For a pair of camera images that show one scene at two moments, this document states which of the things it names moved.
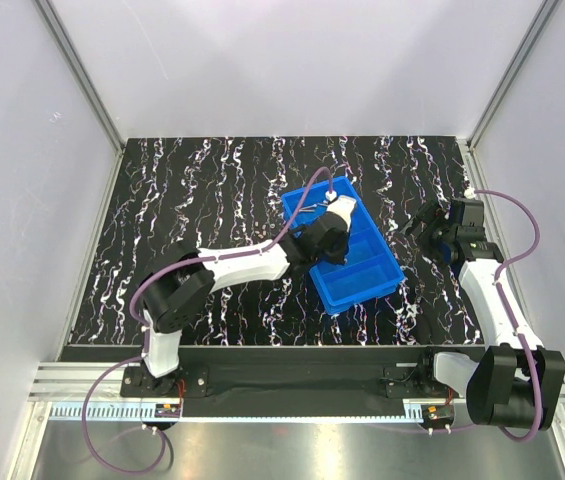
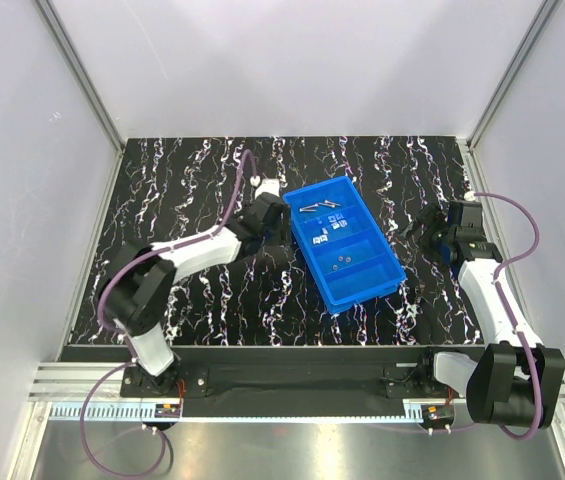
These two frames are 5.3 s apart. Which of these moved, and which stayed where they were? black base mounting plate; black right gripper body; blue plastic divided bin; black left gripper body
Moved: black left gripper body
Stayed: black right gripper body; black base mounting plate; blue plastic divided bin
